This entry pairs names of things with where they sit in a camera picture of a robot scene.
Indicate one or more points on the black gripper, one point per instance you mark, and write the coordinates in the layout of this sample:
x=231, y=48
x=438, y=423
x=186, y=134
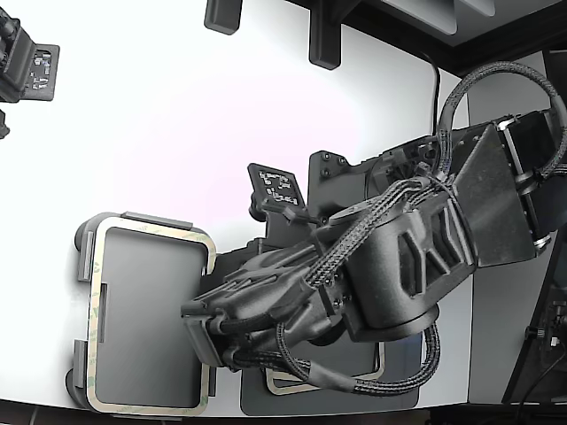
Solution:
x=305, y=305

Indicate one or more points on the beige adhesive rectangular frame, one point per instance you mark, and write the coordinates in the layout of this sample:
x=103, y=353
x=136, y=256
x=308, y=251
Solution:
x=288, y=386
x=95, y=310

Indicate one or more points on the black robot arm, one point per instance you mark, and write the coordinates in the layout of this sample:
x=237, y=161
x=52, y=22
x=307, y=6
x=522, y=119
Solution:
x=487, y=199

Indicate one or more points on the light gray plastic box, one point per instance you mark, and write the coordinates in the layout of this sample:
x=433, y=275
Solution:
x=146, y=310

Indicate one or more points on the dark gray foam mat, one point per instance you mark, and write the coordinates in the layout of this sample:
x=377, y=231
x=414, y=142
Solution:
x=398, y=398

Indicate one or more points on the black stand structure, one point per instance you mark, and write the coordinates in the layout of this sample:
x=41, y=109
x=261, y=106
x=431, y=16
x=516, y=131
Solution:
x=531, y=336

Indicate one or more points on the gray panel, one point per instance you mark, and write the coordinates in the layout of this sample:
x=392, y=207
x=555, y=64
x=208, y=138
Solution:
x=425, y=13

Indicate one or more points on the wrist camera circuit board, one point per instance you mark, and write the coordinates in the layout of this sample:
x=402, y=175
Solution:
x=279, y=181

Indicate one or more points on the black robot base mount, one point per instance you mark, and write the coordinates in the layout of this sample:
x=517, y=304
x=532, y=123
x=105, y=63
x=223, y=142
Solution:
x=323, y=186

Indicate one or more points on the small black bracket piece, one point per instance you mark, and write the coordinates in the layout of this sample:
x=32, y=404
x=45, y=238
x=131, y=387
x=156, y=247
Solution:
x=3, y=124

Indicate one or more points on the long black mounting bracket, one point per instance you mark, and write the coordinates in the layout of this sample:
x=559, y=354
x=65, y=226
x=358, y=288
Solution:
x=324, y=40

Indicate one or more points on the short black mounting bracket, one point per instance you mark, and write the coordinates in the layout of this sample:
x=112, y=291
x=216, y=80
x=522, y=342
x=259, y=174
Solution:
x=221, y=15

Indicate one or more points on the black camera with circuit board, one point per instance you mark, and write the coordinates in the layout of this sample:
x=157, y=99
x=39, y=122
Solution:
x=17, y=57

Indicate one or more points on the black shelf frame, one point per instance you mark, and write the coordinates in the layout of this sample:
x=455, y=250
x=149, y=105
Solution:
x=487, y=48

